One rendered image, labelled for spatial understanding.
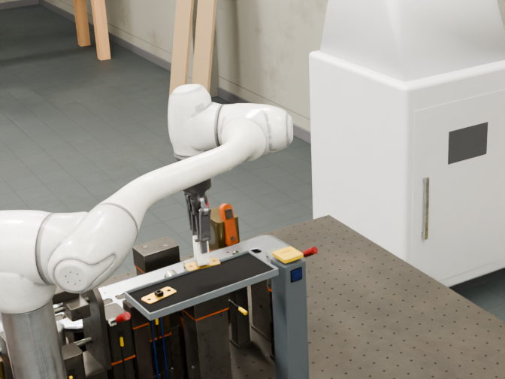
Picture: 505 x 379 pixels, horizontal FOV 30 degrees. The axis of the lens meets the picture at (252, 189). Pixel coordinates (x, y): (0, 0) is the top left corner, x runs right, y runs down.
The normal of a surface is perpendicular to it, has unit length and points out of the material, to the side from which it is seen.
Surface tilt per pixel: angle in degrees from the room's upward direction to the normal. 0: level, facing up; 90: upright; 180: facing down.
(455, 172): 90
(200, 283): 0
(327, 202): 90
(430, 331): 0
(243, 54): 90
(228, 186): 0
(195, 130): 90
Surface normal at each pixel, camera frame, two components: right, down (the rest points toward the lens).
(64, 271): -0.05, 0.50
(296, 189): -0.05, -0.92
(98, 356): -0.84, 0.25
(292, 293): 0.55, 0.30
